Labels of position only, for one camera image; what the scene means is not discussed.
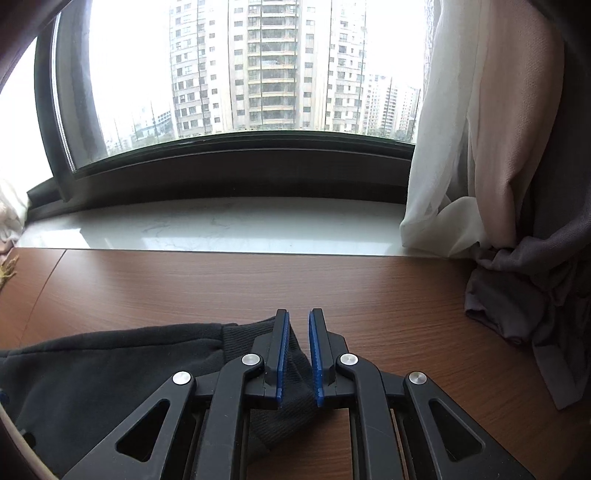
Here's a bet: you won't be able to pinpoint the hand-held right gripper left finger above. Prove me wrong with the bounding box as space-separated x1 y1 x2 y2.
60 309 291 480

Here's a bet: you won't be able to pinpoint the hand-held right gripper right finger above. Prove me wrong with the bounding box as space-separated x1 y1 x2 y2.
308 308 536 480

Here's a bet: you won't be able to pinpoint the dark grey pants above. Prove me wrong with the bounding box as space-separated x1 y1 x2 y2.
0 316 320 480

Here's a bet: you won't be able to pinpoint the white marble window sill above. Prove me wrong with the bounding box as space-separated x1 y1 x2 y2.
16 196 472 257

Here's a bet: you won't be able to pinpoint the white sheer curtain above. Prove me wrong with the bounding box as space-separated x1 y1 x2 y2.
399 0 491 258

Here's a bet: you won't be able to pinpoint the grey curtain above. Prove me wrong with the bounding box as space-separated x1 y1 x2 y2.
464 41 591 411

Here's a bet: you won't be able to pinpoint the beige curtain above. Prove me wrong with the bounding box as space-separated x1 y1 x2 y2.
464 0 566 250

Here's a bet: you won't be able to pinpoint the cream tasselled cloth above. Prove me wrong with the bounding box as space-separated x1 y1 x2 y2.
0 182 29 289

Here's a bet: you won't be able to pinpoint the dark window frame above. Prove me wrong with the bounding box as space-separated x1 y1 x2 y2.
27 9 416 219

